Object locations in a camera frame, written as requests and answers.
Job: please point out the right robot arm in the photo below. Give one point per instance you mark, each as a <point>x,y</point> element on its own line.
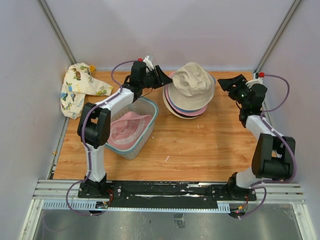
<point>274,156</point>

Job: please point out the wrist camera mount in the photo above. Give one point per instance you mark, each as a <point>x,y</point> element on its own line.
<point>148,61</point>
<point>257,79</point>

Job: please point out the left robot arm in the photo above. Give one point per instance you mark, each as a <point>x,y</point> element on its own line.
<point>94,127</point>

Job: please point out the aluminium frame rail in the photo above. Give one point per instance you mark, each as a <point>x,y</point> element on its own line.
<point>275,192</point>

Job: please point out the blue bucket hat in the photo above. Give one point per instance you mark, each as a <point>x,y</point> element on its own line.
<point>187,110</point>

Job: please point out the grey plastic laundry basket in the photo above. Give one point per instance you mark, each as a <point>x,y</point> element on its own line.
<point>142,106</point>

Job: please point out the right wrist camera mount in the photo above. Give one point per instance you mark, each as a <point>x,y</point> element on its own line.
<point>257,79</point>

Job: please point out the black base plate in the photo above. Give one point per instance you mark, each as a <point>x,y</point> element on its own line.
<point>139,193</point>

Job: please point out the beige bucket hat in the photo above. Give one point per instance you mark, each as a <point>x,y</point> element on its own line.
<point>168,106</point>

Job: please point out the small yellow object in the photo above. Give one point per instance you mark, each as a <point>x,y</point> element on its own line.
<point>92,68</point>

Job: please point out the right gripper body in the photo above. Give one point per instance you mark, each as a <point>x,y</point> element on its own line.
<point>241,96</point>

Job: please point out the khaki wide brim hat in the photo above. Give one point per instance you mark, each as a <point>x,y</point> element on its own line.
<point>192,87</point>

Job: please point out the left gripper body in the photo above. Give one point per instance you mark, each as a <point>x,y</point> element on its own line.
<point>151,80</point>

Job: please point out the grey cable duct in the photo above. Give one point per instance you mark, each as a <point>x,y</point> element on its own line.
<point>91,205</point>

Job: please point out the light pink hat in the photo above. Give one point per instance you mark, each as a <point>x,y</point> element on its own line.
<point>125,131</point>

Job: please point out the pink bucket hat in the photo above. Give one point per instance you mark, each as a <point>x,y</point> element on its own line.
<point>190,93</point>

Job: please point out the cartoon print cloth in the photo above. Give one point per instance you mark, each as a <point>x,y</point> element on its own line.
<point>78,82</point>

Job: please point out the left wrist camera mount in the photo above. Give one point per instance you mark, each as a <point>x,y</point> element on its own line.
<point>148,61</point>

